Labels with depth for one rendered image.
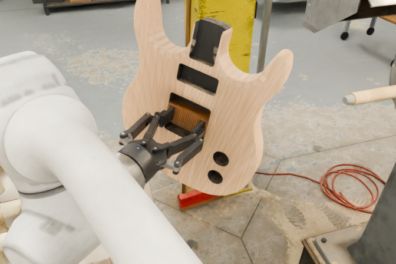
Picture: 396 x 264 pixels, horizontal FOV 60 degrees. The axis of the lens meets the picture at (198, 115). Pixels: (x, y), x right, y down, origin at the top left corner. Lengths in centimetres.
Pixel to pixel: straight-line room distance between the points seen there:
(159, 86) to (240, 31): 99
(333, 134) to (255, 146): 223
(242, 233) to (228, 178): 134
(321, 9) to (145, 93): 44
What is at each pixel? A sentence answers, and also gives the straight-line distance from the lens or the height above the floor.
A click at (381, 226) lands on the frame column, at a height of 57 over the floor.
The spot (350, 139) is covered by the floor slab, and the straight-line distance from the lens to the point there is 292.
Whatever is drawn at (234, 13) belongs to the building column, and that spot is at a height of 116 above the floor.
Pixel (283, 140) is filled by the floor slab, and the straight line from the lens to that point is 274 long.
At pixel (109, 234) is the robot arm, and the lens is 31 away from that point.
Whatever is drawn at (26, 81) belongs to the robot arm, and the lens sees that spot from 42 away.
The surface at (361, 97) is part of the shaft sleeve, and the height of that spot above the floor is 126.
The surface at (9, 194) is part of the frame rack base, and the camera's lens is 91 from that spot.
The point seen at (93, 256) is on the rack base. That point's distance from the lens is 84.
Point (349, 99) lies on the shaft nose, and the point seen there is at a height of 126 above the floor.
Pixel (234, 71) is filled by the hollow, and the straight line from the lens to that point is 68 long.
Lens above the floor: 171
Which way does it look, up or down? 36 degrees down
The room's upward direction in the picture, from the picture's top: straight up
